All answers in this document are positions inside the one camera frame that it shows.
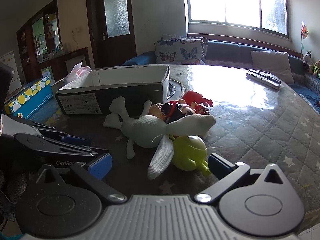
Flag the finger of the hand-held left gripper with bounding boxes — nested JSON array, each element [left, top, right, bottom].
[[25, 121, 92, 146], [15, 133, 110, 168]]

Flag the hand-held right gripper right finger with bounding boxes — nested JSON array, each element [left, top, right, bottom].
[[194, 152, 291, 203]]

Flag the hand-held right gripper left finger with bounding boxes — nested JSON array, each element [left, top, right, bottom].
[[36, 152, 127, 203]]

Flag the green one-eyed monster toy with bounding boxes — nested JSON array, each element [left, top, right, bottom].
[[169, 135, 209, 176]]

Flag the grey cardboard box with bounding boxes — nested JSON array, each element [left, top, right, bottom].
[[54, 65, 171, 116]]

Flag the white bunny plush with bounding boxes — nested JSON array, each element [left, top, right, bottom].
[[104, 96, 216, 180]]

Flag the small cartoon figure toy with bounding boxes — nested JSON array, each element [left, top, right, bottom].
[[161, 100, 195, 125]]

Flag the red round toy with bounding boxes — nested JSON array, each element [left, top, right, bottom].
[[182, 90, 214, 115]]

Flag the brown peanut toy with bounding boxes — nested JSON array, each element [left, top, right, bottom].
[[149, 103, 167, 122]]

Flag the quilted glass-covered desktop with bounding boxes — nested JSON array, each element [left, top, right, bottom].
[[0, 64, 320, 232]]

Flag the blue yellow-dotted tissue box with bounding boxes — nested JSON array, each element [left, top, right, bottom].
[[4, 77, 54, 119]]

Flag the white appliance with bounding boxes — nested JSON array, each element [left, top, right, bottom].
[[0, 50, 21, 92]]

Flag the pink tissue pack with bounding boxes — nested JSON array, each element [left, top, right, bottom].
[[67, 59, 92, 79]]

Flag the dark wooden cabinet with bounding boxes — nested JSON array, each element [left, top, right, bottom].
[[16, 0, 91, 83]]

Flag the round grey disc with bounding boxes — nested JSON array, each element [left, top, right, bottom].
[[168, 79, 186, 101]]

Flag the white remote control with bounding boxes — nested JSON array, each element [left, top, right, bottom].
[[246, 72, 280, 90]]

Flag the black remote control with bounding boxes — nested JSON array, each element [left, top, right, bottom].
[[249, 68, 281, 85]]

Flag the dark wooden door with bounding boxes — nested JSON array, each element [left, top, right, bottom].
[[85, 0, 137, 69]]

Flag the grey cushion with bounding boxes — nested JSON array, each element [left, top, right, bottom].
[[251, 51, 295, 84]]

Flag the blue sofa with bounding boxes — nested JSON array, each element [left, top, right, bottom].
[[122, 39, 320, 107]]

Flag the butterfly print pillow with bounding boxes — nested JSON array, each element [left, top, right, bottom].
[[161, 34, 209, 60], [154, 39, 206, 65]]

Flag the black and white cow plush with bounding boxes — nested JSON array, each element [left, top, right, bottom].
[[302, 51, 313, 72]]

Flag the window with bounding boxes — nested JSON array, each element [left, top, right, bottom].
[[182, 0, 293, 39]]

